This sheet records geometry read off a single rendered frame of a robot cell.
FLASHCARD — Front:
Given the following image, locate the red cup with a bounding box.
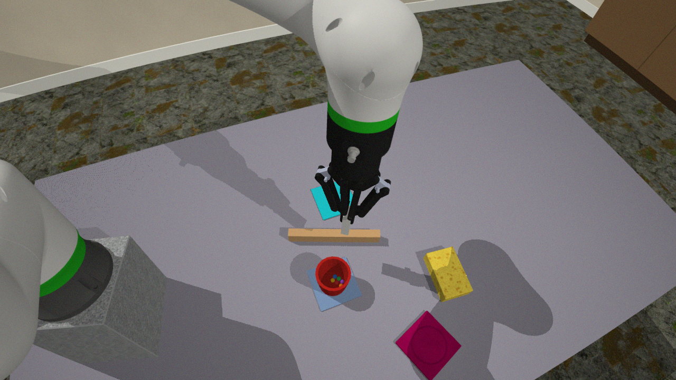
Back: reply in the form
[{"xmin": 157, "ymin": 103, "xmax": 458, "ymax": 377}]
[{"xmin": 315, "ymin": 256, "xmax": 351, "ymax": 296}]

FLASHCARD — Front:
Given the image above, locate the yellow sponge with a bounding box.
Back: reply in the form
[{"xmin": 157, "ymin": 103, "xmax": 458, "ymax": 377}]
[{"xmin": 424, "ymin": 246, "xmax": 473, "ymax": 302}]

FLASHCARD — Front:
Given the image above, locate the magenta square coaster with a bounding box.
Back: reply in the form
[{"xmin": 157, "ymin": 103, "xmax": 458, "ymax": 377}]
[{"xmin": 396, "ymin": 311, "xmax": 461, "ymax": 380}]

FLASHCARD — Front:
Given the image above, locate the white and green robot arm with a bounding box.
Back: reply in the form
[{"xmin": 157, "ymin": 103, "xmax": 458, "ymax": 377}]
[{"xmin": 0, "ymin": 0, "xmax": 423, "ymax": 380}]

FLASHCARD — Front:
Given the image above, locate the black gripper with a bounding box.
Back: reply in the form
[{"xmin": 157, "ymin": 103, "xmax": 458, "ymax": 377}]
[{"xmin": 315, "ymin": 151, "xmax": 391, "ymax": 235}]

